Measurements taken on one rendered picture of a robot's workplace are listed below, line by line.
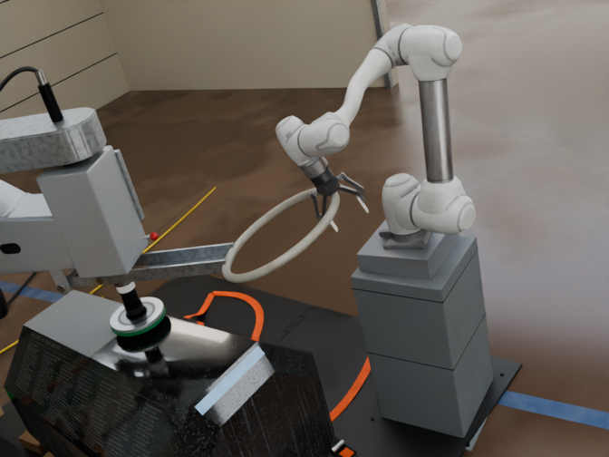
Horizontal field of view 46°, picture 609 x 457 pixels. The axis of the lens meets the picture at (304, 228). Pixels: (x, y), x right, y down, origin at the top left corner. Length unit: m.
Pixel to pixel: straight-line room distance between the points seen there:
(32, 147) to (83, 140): 0.17
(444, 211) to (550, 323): 1.37
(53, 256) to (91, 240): 0.19
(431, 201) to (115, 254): 1.15
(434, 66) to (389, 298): 0.95
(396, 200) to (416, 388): 0.86
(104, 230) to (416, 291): 1.19
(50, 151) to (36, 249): 0.43
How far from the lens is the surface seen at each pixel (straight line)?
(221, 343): 2.68
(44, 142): 2.52
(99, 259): 2.68
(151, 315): 2.87
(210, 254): 2.70
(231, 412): 2.51
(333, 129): 2.22
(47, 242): 2.75
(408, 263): 2.85
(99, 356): 2.87
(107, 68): 9.37
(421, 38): 2.56
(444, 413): 3.24
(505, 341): 3.79
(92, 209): 2.57
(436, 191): 2.67
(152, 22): 8.88
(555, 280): 4.18
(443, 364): 3.04
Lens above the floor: 2.41
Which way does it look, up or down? 28 degrees down
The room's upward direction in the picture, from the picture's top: 14 degrees counter-clockwise
